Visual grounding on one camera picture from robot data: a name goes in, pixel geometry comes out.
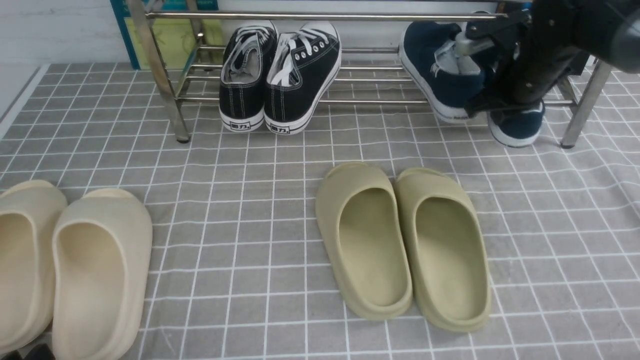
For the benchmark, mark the black canvas sneaker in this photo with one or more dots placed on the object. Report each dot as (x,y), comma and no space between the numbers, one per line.
(246,61)
(306,63)

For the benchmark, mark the navy slip-on shoe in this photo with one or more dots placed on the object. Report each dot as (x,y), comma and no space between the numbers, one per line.
(517,128)
(428,52)

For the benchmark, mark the teal green poster board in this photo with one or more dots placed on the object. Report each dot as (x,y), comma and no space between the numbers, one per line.
(174,37)

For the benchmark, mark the black canvas sneaker left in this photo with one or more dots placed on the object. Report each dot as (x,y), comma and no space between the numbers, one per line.
(246,61)

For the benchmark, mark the olive right foam slipper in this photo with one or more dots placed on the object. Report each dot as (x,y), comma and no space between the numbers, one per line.
(445,249)

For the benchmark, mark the olive left foam slipper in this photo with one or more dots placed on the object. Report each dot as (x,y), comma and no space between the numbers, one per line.
(358,219)

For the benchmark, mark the cream right foam slipper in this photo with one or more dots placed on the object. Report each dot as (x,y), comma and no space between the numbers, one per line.
(101,247)

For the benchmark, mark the cream foam slipper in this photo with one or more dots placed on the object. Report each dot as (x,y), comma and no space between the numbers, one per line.
(29,212)
(101,247)

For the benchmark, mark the black canvas sneaker right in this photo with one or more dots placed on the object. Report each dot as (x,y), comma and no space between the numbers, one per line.
(306,63)

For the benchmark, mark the silver metal shoe rack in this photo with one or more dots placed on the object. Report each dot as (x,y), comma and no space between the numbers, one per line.
(197,68)

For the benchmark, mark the olive foam slipper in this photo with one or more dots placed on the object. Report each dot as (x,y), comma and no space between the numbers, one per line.
(358,219)
(445,249)

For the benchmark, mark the cream left foam slipper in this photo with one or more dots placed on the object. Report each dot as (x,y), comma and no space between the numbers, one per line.
(29,212)

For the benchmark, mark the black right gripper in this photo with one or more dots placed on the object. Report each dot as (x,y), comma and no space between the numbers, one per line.
(521,55)

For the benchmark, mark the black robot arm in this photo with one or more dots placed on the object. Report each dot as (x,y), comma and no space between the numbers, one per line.
(605,29)

